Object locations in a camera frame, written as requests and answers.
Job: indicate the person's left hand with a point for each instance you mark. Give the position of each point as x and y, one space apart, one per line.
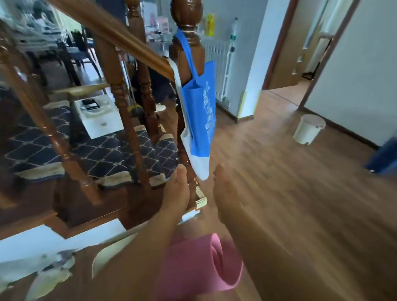
176 195

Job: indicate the person's right hand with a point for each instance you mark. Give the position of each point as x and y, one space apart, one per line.
225 198

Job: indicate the pink yoga mat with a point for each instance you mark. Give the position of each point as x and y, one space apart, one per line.
198 266

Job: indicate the blue mop bucket grey lid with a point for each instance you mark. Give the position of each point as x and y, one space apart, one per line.
383 156

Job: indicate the person's right forearm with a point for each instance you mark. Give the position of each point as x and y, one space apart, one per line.
273 263

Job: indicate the person's left forearm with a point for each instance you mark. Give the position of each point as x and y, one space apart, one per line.
136 260

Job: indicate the blue white canvas bag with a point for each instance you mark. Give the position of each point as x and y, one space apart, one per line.
198 124

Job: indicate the dark patterned stair carpets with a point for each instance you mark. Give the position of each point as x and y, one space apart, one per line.
102 155

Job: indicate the white square stool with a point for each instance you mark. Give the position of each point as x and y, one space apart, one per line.
102 124

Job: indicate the white trash can pink lid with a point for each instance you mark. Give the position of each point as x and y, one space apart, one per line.
308 130

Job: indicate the black phone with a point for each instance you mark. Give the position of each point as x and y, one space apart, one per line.
90 104

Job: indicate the white pipe with valve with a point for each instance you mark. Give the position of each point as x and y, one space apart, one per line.
229 71

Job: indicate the plain white radiator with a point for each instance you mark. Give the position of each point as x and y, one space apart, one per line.
217 52

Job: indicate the light brown wooden door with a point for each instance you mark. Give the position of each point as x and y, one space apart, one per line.
288 46

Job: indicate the yellow bottle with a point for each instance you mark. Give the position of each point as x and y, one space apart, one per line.
210 24

